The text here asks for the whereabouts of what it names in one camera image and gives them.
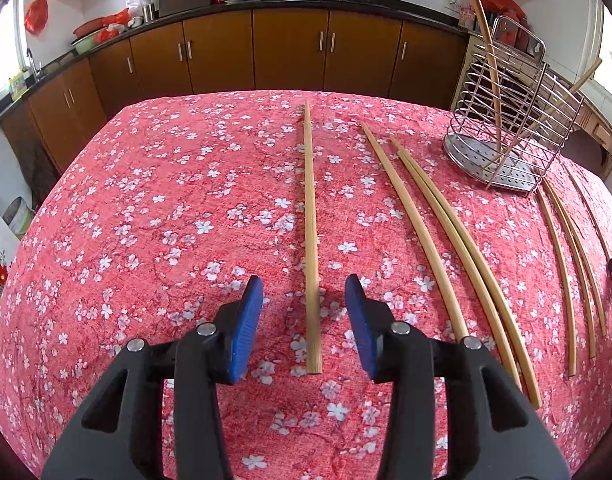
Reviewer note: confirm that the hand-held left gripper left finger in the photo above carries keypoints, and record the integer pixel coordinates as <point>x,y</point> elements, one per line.
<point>248,320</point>

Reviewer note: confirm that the green basin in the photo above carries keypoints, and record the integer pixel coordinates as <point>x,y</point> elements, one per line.
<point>85,45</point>

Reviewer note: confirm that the metal sink faucet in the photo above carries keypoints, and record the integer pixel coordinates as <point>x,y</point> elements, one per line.
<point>33,65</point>

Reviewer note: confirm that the metal cup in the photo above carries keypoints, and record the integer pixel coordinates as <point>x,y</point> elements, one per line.
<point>149,12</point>

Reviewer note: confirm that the white plastic bag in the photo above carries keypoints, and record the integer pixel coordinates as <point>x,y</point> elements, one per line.
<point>138,2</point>

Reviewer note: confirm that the wooden chopstick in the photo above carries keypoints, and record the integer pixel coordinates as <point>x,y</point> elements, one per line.
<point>578,280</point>
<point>411,220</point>
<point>490,310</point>
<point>592,280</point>
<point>488,60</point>
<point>561,280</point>
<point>311,260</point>
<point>593,215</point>
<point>508,310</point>
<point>588,72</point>

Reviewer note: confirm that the brown base kitchen cabinets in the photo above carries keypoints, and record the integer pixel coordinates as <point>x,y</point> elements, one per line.
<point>286,50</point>

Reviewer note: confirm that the red basin and bags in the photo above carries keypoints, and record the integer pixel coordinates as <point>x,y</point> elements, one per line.
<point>105,25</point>

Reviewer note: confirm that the bright window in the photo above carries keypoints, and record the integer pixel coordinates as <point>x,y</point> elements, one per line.
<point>611,45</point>

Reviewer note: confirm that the red floral tablecloth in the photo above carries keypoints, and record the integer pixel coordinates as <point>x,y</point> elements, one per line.
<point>185,210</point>

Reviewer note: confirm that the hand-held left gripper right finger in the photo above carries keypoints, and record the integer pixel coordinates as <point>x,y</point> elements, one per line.
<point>358,320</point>

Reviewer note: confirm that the pink patterned box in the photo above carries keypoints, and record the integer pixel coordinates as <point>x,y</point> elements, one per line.
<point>467,17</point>

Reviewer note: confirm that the black kitchen countertop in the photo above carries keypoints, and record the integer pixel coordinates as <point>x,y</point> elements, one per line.
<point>286,0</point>

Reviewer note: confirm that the hanging red plastic bag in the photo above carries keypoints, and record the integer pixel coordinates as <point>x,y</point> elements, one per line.
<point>36,15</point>

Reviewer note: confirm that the grey bucket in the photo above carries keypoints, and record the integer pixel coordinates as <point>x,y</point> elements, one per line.
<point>19,217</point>

